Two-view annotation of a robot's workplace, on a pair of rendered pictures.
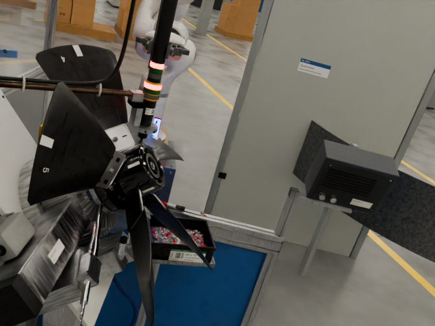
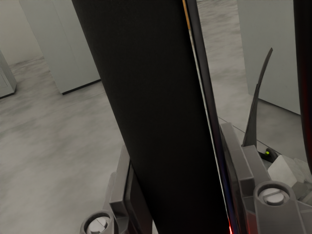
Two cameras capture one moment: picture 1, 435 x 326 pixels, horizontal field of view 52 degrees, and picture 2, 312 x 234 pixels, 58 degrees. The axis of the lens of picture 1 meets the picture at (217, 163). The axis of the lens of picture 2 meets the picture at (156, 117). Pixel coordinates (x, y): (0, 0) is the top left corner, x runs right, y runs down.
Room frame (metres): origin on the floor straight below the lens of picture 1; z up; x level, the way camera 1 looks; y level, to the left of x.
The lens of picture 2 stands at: (1.17, 0.23, 1.56)
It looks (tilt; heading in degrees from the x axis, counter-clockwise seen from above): 26 degrees down; 194
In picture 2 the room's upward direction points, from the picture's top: 17 degrees counter-clockwise
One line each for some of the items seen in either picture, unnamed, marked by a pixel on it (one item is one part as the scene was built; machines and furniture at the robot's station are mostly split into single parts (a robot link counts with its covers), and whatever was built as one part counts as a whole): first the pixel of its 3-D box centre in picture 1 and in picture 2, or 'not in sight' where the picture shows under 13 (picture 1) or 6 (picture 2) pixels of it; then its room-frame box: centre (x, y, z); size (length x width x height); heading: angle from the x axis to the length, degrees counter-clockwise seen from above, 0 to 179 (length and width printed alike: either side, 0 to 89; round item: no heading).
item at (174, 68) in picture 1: (169, 65); not in sight; (1.75, 0.29, 1.30); 0.19 x 0.12 x 0.24; 102
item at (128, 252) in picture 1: (116, 249); not in sight; (1.05, 0.21, 0.91); 0.12 x 0.08 x 0.12; 94
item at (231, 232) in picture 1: (164, 216); not in sight; (1.44, 0.13, 0.82); 0.90 x 0.04 x 0.08; 94
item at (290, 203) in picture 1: (286, 212); not in sight; (1.48, -0.29, 0.96); 0.03 x 0.03 x 0.20; 4
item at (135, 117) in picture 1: (144, 110); not in sight; (1.07, 0.21, 1.32); 0.09 x 0.07 x 0.10; 129
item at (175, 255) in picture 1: (178, 239); not in sight; (1.28, 0.05, 0.85); 0.22 x 0.17 x 0.07; 109
